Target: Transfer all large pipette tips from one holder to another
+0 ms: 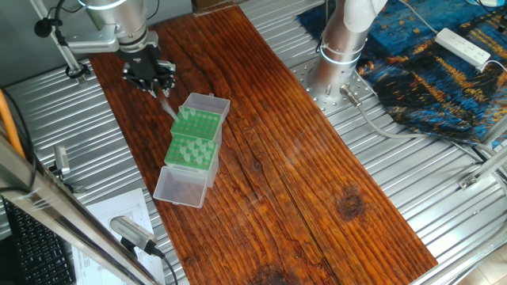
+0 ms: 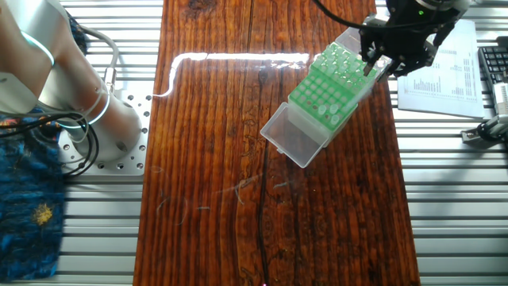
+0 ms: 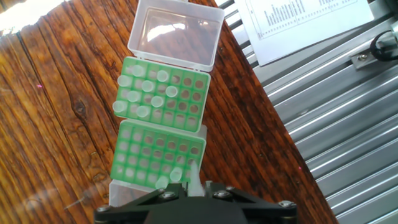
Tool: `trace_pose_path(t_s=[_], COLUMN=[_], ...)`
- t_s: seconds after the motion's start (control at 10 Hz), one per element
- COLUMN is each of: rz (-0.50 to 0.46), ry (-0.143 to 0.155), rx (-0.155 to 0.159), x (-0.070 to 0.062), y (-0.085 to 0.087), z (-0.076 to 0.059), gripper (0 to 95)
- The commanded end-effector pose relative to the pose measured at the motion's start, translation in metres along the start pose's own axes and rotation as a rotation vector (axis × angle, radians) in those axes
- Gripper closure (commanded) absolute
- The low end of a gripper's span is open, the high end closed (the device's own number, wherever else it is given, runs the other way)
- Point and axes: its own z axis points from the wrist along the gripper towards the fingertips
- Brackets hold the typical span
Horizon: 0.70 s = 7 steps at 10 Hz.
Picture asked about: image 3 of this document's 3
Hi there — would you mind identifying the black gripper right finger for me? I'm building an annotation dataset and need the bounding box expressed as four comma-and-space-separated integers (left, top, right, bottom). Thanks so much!
204, 181, 298, 224

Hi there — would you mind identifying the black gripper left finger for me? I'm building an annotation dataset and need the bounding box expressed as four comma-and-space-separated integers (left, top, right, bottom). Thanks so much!
94, 182, 189, 224

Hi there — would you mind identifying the clear box green tip rack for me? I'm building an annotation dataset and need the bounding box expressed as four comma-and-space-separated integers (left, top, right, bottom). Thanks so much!
112, 0, 225, 134
108, 119, 208, 208

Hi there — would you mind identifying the brown wooden board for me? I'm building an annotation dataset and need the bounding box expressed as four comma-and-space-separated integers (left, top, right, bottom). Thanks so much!
0, 0, 340, 224

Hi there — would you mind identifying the white printed paper sheet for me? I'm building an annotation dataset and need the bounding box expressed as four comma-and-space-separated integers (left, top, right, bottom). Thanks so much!
234, 0, 376, 67

